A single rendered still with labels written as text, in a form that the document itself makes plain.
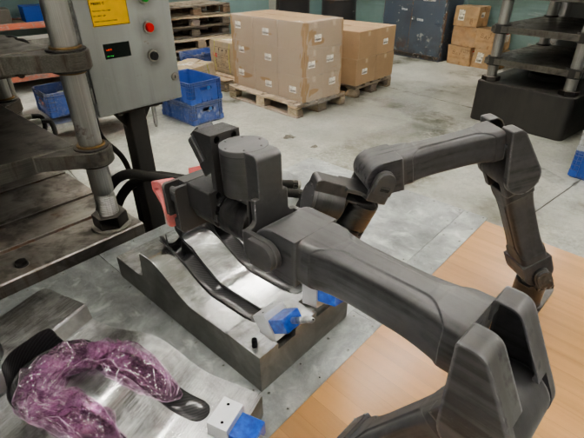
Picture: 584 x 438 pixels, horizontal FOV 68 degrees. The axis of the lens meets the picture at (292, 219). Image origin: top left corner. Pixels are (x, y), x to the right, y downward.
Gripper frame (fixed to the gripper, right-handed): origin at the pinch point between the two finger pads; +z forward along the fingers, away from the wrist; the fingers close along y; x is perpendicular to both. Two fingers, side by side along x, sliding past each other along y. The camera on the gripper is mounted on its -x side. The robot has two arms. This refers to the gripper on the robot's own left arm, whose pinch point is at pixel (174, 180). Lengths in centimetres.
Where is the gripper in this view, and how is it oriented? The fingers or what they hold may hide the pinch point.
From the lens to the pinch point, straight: 66.9
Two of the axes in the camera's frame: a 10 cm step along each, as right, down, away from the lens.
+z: -7.1, -3.3, 6.2
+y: -7.1, 3.7, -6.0
